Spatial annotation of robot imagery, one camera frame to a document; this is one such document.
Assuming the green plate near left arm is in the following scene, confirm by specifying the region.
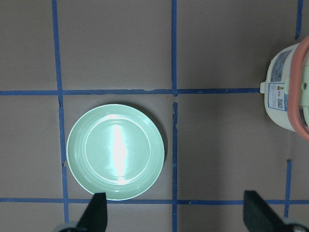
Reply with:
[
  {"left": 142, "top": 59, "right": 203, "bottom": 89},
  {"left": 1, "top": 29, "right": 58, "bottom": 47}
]
[{"left": 66, "top": 104, "right": 165, "bottom": 201}]

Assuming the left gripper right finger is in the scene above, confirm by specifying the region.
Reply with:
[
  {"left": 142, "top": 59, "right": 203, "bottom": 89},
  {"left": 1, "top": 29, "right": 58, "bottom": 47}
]
[{"left": 243, "top": 190, "right": 290, "bottom": 232}]

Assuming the brown paper table mat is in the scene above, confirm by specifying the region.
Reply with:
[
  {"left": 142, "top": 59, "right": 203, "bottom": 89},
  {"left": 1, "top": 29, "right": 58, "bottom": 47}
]
[{"left": 0, "top": 0, "right": 309, "bottom": 232}]

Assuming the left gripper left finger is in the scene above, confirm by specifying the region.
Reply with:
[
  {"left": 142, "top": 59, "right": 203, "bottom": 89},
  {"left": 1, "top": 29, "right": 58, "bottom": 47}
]
[{"left": 76, "top": 193, "right": 108, "bottom": 232}]

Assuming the white rice cooker orange handle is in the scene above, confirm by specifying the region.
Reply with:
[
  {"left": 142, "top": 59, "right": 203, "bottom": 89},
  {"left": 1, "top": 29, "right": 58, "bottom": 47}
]
[{"left": 260, "top": 35, "right": 309, "bottom": 141}]

